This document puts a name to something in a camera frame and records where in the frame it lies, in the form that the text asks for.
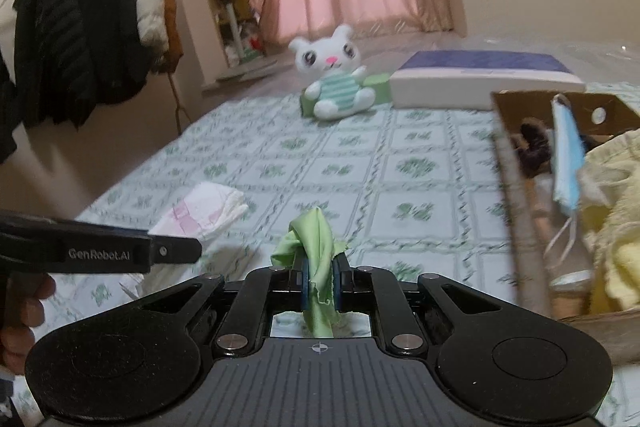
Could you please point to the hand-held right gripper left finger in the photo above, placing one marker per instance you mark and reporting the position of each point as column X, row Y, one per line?
column 305, row 287

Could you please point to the pale yellow towel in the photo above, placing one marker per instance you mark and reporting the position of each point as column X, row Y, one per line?
column 620, row 207

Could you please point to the white cat plush toy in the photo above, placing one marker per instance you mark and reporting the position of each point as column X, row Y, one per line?
column 340, row 89

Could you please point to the white and purple flat box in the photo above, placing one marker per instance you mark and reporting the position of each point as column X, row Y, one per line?
column 475, row 89

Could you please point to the metal clothes rack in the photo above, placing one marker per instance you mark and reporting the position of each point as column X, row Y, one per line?
column 176, row 102

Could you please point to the black ribbed puffer jacket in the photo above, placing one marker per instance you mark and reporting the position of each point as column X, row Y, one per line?
column 50, row 42

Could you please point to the brown jacket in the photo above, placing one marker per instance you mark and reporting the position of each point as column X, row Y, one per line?
column 173, row 37

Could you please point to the dark brown furry item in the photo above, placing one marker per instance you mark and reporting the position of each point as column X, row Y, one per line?
column 535, row 147

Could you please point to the white cloth with pink print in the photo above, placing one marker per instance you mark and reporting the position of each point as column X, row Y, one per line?
column 205, row 209

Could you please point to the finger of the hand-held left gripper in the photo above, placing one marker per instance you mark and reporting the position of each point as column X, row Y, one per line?
column 175, row 250

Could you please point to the light green cloth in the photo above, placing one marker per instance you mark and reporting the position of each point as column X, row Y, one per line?
column 320, row 237

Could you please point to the blue face mask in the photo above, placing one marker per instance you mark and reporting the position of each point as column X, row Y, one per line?
column 567, row 167

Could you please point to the cardboard box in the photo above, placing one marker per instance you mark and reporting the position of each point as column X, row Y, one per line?
column 525, row 227

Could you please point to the person's left hand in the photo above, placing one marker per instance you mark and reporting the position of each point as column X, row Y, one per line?
column 22, row 307

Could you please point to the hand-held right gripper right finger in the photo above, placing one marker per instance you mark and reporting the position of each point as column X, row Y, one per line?
column 337, row 292

